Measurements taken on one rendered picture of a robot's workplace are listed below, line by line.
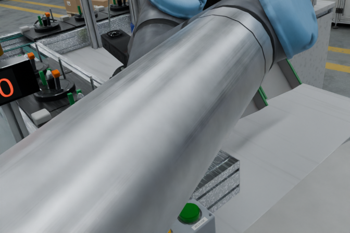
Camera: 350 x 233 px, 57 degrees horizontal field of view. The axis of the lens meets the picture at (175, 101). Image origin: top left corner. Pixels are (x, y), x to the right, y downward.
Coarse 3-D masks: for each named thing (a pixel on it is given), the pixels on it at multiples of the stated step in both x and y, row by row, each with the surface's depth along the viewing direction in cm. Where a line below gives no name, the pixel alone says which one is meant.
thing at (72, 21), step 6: (78, 6) 196; (96, 12) 198; (102, 12) 204; (60, 18) 198; (66, 18) 197; (72, 18) 200; (78, 18) 191; (96, 18) 194; (102, 18) 192; (72, 24) 187; (78, 24) 185; (84, 24) 186
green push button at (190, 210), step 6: (186, 204) 62; (192, 204) 62; (186, 210) 61; (192, 210) 61; (198, 210) 61; (180, 216) 60; (186, 216) 60; (192, 216) 60; (198, 216) 60; (186, 222) 60
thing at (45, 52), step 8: (40, 48) 158; (48, 48) 157; (48, 56) 147; (56, 56) 146; (64, 64) 136; (72, 64) 135; (80, 72) 129; (88, 72) 126; (88, 80) 120; (96, 80) 119; (24, 120) 99; (32, 128) 94
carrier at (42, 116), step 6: (90, 78) 94; (78, 90) 95; (72, 96) 94; (78, 96) 90; (72, 102) 95; (60, 108) 101; (66, 108) 101; (36, 114) 95; (42, 114) 95; (48, 114) 95; (54, 114) 98; (36, 120) 93; (42, 120) 94; (48, 120) 96
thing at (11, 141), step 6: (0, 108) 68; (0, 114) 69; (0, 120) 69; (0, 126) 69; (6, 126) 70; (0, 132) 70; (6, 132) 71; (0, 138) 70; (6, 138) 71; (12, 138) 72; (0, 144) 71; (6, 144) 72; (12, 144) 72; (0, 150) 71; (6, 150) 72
